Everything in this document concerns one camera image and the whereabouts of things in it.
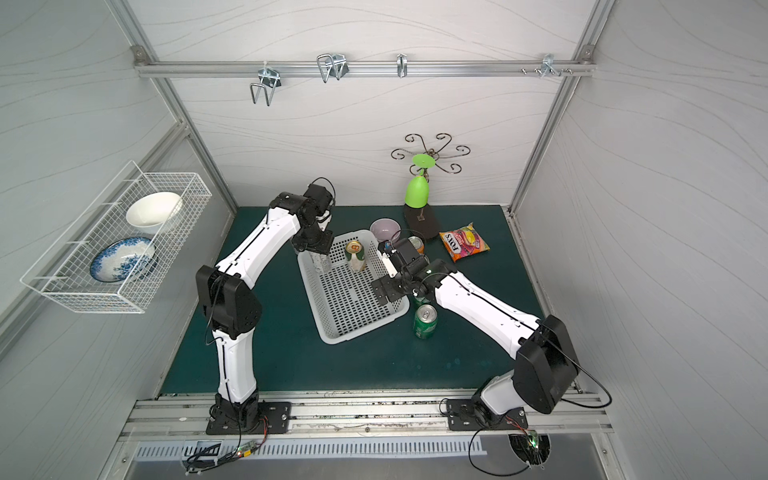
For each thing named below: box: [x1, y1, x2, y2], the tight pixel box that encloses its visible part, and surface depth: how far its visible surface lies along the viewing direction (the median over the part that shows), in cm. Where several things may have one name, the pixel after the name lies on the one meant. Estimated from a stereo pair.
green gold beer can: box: [345, 240, 366, 272], surface depth 97 cm
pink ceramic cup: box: [369, 217, 402, 245], surface depth 112 cm
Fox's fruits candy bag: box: [439, 222, 491, 263], surface depth 109 cm
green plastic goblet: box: [404, 154, 436, 209], surface depth 99 cm
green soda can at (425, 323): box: [413, 304, 438, 339], surface depth 82 cm
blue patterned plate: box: [90, 237, 158, 283], surface depth 65 cm
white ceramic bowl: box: [126, 192, 183, 234], surface depth 72 cm
